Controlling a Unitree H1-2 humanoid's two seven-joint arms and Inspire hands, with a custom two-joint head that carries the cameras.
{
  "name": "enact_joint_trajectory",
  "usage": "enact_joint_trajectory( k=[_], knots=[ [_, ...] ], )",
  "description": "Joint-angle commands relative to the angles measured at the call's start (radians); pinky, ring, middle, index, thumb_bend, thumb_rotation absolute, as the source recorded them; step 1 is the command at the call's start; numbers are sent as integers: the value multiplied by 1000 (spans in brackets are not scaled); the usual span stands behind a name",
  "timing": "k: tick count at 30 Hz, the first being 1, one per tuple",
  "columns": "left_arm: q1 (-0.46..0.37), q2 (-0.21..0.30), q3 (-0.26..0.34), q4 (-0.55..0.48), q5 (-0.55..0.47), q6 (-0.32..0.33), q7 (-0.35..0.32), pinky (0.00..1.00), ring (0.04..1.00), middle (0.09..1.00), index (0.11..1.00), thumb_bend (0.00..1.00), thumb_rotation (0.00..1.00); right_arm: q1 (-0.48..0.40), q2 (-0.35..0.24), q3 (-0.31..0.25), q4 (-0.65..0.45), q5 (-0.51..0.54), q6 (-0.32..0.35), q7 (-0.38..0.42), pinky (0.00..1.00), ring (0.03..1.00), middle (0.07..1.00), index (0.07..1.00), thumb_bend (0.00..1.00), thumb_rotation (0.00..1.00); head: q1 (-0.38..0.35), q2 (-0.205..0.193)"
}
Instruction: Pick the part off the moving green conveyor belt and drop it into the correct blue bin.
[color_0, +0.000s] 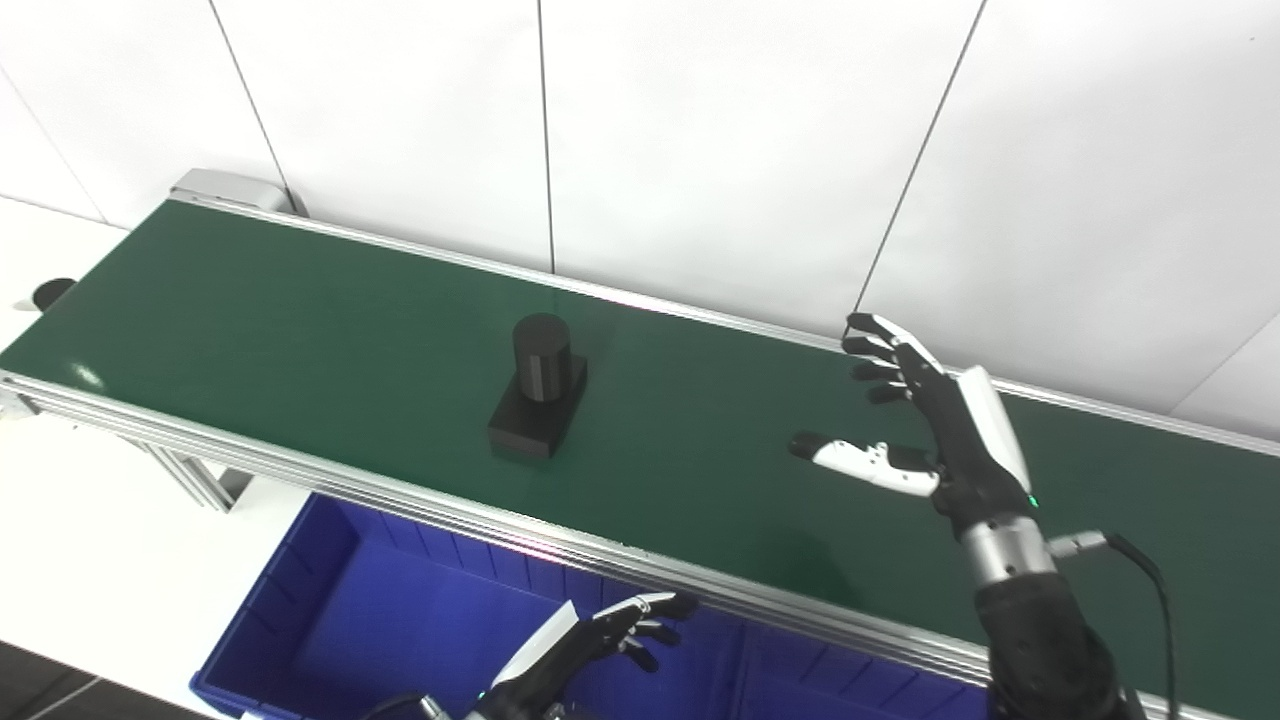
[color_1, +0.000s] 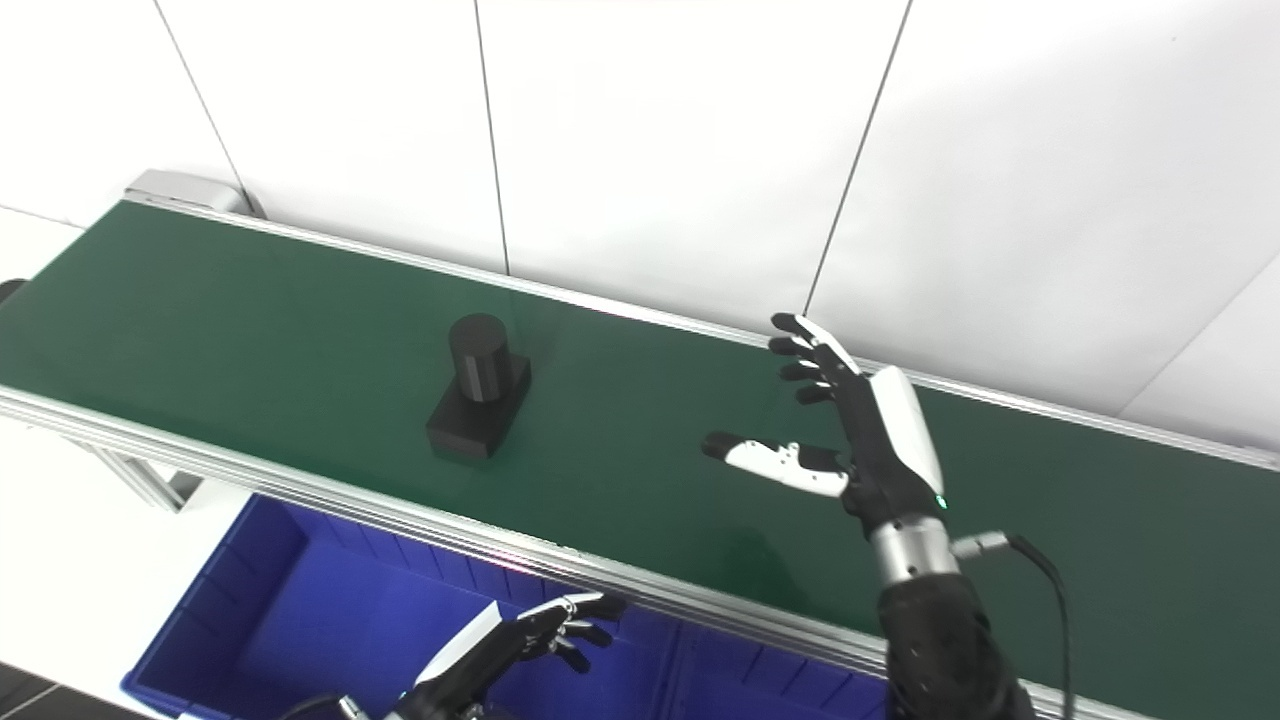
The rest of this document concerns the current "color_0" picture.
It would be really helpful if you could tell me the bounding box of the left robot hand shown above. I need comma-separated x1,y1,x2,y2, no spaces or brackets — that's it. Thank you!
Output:
468,591,702,720

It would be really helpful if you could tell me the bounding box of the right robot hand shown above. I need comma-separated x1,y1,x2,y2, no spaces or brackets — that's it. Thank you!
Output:
787,312,1042,542

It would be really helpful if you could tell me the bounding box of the black cylinder-on-block part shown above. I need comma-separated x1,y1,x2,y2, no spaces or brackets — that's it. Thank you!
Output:
487,313,590,464

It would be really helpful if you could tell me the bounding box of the blue plastic bin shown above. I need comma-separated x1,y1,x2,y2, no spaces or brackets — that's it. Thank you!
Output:
189,492,763,720
728,618,993,720

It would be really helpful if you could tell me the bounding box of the green conveyor belt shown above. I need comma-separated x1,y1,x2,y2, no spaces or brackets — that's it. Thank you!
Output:
0,200,1280,720
0,170,1280,720

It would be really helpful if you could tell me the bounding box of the aluminium conveyor support leg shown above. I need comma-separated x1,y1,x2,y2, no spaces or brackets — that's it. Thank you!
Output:
0,388,253,514

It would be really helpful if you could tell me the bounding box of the grey conveyor end housing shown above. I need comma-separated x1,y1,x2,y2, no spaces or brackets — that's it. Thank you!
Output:
169,168,307,217

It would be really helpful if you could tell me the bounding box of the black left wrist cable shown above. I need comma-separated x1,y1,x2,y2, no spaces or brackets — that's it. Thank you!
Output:
358,692,449,720

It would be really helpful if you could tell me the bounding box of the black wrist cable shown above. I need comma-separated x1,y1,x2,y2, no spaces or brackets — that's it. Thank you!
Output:
358,692,449,720
1045,530,1177,720

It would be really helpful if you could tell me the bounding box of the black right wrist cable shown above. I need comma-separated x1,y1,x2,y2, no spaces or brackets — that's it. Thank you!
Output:
1045,530,1177,720

